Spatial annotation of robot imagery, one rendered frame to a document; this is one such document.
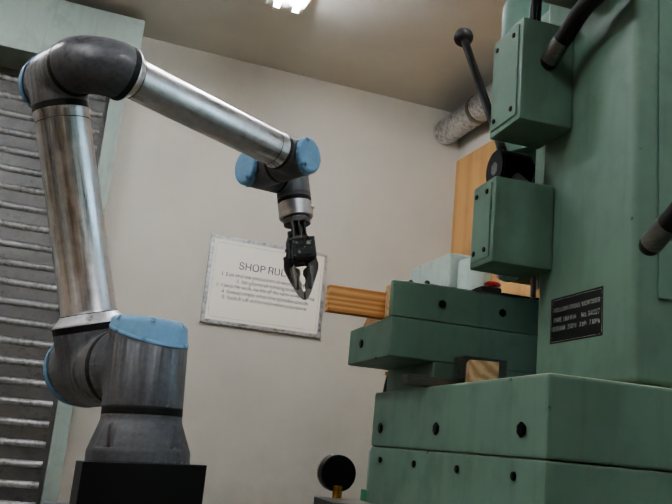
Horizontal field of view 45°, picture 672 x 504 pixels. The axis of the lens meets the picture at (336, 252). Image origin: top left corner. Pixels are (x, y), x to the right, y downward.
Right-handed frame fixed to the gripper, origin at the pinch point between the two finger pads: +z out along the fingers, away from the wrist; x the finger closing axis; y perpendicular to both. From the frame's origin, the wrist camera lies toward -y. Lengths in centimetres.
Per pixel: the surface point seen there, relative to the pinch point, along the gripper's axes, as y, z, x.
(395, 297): 89, 23, 4
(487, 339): 86, 30, 17
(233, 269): -203, -65, -12
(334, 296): 87, 21, -5
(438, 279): -139, -35, 76
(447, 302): 88, 24, 12
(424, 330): 88, 28, 8
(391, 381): 69, 33, 5
